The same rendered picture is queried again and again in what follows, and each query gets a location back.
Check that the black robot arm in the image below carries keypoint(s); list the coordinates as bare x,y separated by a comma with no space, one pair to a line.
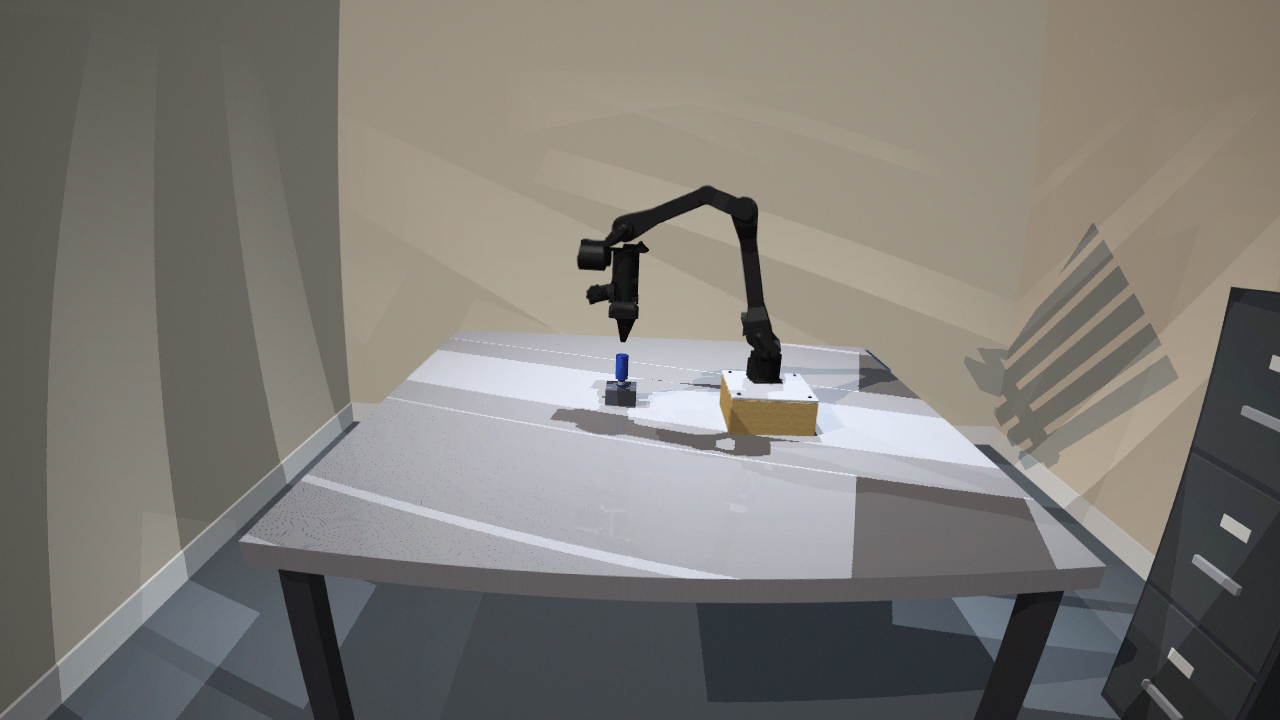
764,363

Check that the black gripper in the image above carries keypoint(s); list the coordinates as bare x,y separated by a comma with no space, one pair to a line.
624,309

